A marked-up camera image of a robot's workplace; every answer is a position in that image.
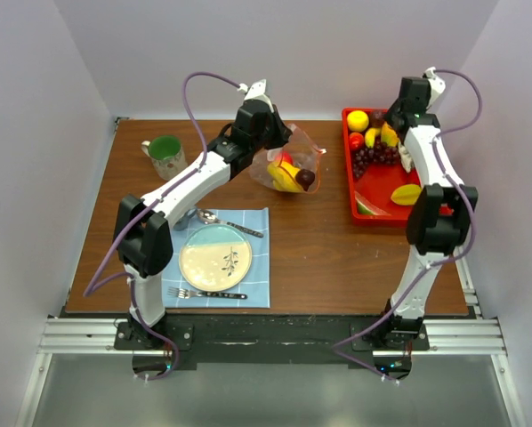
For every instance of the watermelon slice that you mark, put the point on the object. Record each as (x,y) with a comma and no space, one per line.
(365,207)

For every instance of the metal fork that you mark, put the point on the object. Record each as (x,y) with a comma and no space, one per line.
(184,293)

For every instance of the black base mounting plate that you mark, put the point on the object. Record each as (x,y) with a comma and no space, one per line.
(337,353)

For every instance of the small red tomato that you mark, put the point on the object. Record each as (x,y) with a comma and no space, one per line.
(356,141)

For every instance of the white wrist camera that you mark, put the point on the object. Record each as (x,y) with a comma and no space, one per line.
(255,91)
(437,85)

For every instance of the red plastic bin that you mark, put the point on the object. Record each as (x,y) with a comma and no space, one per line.
(376,185)

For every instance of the clear zip top bag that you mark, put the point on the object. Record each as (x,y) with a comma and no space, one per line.
(305,152)

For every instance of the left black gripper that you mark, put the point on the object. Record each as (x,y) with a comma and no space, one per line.
(282,132)

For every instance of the green floral mug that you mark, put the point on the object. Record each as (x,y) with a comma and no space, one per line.
(166,155)

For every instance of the small yellow banana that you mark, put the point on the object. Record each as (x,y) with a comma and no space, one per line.
(371,135)

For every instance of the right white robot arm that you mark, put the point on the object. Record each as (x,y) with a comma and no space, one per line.
(441,217)

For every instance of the aluminium frame rail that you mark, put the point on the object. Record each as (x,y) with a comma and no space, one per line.
(457,336)

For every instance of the purple grape bunch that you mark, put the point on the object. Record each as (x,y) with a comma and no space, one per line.
(380,154)

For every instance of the green yellow starfruit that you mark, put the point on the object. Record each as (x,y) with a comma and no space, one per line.
(406,195)

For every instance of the dark purple fruit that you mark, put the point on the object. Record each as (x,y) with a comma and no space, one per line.
(305,178)

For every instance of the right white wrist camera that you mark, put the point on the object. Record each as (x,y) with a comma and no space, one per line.
(437,85)

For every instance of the silver toy fish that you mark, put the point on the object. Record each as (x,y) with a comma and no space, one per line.
(406,159)

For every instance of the small white cup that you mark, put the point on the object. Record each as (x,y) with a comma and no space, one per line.
(183,222)

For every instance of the red apple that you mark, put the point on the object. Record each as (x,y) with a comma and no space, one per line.
(283,157)

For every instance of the cream and teal plate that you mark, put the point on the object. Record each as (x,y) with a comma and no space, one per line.
(215,258)

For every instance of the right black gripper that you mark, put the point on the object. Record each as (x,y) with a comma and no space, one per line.
(391,113)

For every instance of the blue checked placemat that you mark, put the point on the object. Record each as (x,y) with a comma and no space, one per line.
(256,284)

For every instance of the yellow lemon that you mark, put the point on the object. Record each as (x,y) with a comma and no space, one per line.
(357,121)

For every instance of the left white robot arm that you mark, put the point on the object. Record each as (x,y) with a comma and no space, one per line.
(143,226)

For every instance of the metal spoon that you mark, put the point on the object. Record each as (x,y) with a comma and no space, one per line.
(207,217)

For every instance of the yellow bell pepper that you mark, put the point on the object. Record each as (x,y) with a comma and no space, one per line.
(283,168)

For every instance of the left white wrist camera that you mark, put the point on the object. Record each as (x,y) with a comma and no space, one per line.
(255,91)

